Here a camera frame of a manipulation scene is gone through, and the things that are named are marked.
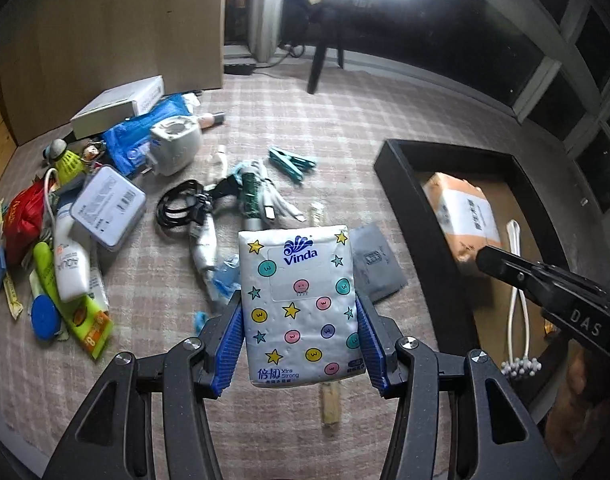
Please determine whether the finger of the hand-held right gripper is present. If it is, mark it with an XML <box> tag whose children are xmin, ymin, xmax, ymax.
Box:
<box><xmin>476</xmin><ymin>244</ymin><xmax>552</xmax><ymax>307</ymax></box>

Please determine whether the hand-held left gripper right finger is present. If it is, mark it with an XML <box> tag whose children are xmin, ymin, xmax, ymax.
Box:
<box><xmin>354</xmin><ymin>292</ymin><xmax>560</xmax><ymax>480</ymax></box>

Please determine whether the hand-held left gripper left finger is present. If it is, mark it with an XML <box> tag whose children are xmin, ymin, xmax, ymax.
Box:
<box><xmin>42</xmin><ymin>290</ymin><xmax>247</xmax><ymax>480</ymax></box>

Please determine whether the black storage box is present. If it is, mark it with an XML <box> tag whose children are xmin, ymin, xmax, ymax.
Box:
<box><xmin>375</xmin><ymin>139</ymin><xmax>602</xmax><ymax>422</ymax></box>

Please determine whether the white dotted tissue pack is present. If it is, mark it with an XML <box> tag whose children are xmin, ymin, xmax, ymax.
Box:
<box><xmin>237</xmin><ymin>225</ymin><xmax>359</xmax><ymax>389</ymax></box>

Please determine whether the green lip balm tube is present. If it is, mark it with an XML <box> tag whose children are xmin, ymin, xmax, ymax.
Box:
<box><xmin>240</xmin><ymin>170</ymin><xmax>264</xmax><ymax>231</ymax></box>

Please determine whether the white USB cable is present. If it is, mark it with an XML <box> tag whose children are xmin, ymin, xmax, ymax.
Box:
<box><xmin>234</xmin><ymin>160</ymin><xmax>307</xmax><ymax>224</ymax></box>

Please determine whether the white sunscreen bottle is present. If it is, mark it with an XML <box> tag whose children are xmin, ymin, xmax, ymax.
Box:
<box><xmin>54</xmin><ymin>209</ymin><xmax>92</xmax><ymax>302</ymax></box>

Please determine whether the grey metal tin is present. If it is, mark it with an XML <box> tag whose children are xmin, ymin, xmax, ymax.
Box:
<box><xmin>70</xmin><ymin>164</ymin><xmax>147</xmax><ymax>254</ymax></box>

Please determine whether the red pouch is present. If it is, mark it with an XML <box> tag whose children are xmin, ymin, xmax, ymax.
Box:
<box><xmin>2</xmin><ymin>179</ymin><xmax>49</xmax><ymax>266</ymax></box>

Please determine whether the person's right hand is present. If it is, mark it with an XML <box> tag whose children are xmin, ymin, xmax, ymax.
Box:
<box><xmin>545</xmin><ymin>345</ymin><xmax>610</xmax><ymax>456</ymax></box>

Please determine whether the orange and white parcel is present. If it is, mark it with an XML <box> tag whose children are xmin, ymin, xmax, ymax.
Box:
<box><xmin>422</xmin><ymin>172</ymin><xmax>501</xmax><ymax>266</ymax></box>

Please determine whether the blue plastic wrapper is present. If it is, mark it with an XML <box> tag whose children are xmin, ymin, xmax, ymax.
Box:
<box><xmin>204</xmin><ymin>254</ymin><xmax>242</xmax><ymax>312</ymax></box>

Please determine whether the grey foil pouch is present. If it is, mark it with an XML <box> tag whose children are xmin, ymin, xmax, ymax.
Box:
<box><xmin>351</xmin><ymin>225</ymin><xmax>406</xmax><ymax>304</ymax></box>

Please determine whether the small white tube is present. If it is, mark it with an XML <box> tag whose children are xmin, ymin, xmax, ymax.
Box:
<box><xmin>189</xmin><ymin>210</ymin><xmax>219</xmax><ymax>271</ymax></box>

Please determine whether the blue round lid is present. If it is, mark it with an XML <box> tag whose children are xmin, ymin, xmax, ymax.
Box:
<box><xmin>30</xmin><ymin>295</ymin><xmax>61</xmax><ymax>341</ymax></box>

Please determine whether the small white cosmetic bottle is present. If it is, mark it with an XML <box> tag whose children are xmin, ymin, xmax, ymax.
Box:
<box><xmin>209</xmin><ymin>144</ymin><xmax>229</xmax><ymax>177</ymax></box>

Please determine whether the teal clothespin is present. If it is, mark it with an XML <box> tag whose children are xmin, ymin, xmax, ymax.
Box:
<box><xmin>268</xmin><ymin>147</ymin><xmax>319</xmax><ymax>185</ymax></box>

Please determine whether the white round plastic device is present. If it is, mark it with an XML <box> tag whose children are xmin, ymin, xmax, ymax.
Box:
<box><xmin>150</xmin><ymin>115</ymin><xmax>204</xmax><ymax>177</ymax></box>

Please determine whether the yellow stick packet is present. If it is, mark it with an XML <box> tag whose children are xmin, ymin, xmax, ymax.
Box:
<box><xmin>0</xmin><ymin>199</ymin><xmax>24</xmax><ymax>319</ymax></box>

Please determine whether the pink plaid rug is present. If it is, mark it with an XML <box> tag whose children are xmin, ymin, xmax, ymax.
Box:
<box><xmin>0</xmin><ymin>67</ymin><xmax>550</xmax><ymax>480</ymax></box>

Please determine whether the blue plastic package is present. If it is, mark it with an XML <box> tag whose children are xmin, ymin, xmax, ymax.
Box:
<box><xmin>102</xmin><ymin>93</ymin><xmax>191</xmax><ymax>179</ymax></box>

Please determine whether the green shuttlecock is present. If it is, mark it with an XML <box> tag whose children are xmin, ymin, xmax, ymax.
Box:
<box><xmin>47</xmin><ymin>139</ymin><xmax>86</xmax><ymax>186</ymax></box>

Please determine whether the white cardboard box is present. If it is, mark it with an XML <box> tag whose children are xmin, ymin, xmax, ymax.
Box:
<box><xmin>70</xmin><ymin>75</ymin><xmax>165</xmax><ymax>141</ymax></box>

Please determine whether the black chair leg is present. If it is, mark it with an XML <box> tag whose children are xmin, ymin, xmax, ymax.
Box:
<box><xmin>285</xmin><ymin>0</ymin><xmax>366</xmax><ymax>95</ymax></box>

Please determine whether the wooden board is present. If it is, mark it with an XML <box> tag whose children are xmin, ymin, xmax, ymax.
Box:
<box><xmin>0</xmin><ymin>0</ymin><xmax>229</xmax><ymax>146</ymax></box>

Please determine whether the white beaded cord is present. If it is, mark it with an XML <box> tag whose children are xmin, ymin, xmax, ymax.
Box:
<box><xmin>500</xmin><ymin>220</ymin><xmax>543</xmax><ymax>379</ymax></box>

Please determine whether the black coiled strap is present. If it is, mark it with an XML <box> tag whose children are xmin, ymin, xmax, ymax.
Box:
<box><xmin>157</xmin><ymin>179</ymin><xmax>216</xmax><ymax>236</ymax></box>

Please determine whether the grey window frame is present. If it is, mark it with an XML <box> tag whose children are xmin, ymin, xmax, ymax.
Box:
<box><xmin>435</xmin><ymin>0</ymin><xmax>610</xmax><ymax>201</ymax></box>

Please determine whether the white looped cable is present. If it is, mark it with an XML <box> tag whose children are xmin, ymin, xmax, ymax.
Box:
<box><xmin>42</xmin><ymin>167</ymin><xmax>61</xmax><ymax>221</ymax></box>

